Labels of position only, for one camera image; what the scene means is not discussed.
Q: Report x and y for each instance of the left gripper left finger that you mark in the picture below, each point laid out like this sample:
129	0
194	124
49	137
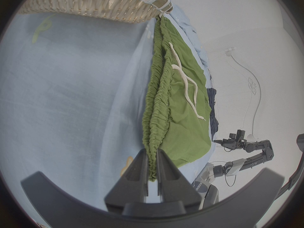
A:
128	179

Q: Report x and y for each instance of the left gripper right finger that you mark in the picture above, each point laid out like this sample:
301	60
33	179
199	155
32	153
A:
175	182

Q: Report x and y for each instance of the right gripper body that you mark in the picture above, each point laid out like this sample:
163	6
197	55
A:
234	144

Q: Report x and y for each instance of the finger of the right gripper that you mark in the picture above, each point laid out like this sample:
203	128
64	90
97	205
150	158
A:
218	141

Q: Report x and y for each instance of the green shorts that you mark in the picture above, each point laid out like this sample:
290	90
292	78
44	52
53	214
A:
180	117

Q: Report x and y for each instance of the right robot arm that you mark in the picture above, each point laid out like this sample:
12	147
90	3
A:
251	147

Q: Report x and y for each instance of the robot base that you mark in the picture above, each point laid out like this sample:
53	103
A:
206	191

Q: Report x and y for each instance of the dark blue garment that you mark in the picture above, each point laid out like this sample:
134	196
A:
212	98

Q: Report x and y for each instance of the bed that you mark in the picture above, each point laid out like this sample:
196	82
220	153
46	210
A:
59	91

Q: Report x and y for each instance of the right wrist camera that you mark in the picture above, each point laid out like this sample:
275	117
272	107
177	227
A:
238	134

